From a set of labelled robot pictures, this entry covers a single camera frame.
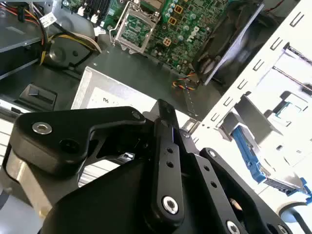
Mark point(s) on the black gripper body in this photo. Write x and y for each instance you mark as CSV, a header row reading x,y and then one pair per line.
x,y
109,207

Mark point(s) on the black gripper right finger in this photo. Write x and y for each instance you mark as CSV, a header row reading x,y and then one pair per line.
x,y
219,185

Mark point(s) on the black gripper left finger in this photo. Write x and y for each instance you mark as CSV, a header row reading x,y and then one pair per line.
x,y
73,126

